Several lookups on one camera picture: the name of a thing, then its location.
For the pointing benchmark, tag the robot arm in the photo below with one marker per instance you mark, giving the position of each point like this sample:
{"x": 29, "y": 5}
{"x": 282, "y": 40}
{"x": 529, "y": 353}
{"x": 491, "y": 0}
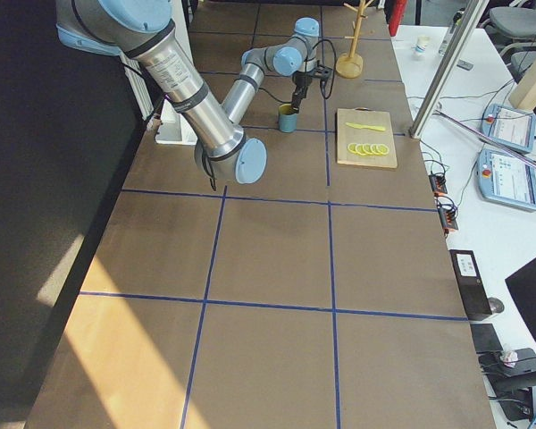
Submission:
{"x": 144, "y": 31}

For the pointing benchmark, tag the black box with label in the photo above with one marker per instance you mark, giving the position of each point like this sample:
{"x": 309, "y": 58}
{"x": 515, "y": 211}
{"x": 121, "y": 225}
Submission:
{"x": 469, "y": 281}

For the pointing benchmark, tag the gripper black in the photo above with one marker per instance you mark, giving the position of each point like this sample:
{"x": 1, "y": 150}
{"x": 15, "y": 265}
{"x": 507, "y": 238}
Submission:
{"x": 301, "y": 82}

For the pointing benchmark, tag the teach pendant far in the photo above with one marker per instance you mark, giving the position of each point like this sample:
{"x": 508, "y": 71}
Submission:
{"x": 511, "y": 127}

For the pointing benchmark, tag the teach pendant near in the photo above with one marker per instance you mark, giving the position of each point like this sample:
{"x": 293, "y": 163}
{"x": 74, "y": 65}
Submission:
{"x": 506, "y": 180}

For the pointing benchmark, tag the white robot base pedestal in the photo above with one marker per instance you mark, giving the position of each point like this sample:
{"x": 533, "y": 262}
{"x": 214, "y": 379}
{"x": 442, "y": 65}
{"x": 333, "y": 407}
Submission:
{"x": 174, "y": 128}

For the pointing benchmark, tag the teach pendant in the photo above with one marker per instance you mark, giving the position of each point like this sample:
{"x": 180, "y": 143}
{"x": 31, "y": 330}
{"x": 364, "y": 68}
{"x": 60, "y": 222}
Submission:
{"x": 506, "y": 180}
{"x": 511, "y": 127}

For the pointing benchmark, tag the office chair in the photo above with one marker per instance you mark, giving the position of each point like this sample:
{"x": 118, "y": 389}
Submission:
{"x": 519, "y": 25}

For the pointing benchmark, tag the teal mug yellow inside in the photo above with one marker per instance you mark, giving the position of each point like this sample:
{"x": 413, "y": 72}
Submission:
{"x": 287, "y": 118}

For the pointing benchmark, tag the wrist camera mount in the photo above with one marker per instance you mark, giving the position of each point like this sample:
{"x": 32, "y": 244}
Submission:
{"x": 322, "y": 72}

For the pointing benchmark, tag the orange black connector block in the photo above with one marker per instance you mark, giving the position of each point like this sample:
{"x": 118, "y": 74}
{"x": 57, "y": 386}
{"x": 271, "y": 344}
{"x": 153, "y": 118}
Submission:
{"x": 438, "y": 184}

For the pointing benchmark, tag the red cylinder object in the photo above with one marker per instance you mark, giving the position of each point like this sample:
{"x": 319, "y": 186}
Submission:
{"x": 397, "y": 10}

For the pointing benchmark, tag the bamboo cutting board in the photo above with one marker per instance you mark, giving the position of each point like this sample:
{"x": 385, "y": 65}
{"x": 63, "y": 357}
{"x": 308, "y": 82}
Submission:
{"x": 376, "y": 149}

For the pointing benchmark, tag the paper cup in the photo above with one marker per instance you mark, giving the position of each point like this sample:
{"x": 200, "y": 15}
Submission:
{"x": 421, "y": 45}

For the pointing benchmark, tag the yellow plastic knife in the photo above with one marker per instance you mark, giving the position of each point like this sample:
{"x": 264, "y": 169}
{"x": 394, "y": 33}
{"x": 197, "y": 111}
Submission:
{"x": 360, "y": 126}

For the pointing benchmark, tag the wooden cup storage rack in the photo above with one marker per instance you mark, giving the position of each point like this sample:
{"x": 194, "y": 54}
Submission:
{"x": 349, "y": 65}

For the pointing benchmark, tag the aluminium frame post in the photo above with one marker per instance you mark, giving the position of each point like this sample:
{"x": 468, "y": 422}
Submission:
{"x": 456, "y": 45}

